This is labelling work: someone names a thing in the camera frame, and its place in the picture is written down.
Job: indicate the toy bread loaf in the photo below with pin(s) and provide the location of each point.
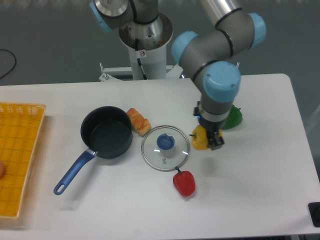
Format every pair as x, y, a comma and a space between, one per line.
139, 124

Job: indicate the red bell pepper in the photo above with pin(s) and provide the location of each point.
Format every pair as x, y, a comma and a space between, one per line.
184, 182

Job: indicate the dark saucepan blue handle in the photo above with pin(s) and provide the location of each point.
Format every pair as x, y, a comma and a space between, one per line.
107, 133

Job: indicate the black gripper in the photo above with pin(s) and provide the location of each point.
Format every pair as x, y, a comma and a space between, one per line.
215, 136

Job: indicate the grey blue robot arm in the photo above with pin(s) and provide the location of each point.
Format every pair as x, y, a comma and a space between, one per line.
203, 59

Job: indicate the black device table corner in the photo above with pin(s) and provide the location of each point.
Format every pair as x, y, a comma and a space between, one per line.
314, 210

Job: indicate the green bell pepper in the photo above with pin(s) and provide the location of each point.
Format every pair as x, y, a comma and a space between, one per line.
234, 118

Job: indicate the yellow bell pepper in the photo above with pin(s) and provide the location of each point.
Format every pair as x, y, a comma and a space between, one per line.
200, 139

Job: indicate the glass lid blue knob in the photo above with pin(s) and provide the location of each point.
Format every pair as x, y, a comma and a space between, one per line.
165, 147

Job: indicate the yellow woven basket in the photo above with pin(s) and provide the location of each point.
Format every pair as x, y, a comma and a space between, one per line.
20, 126

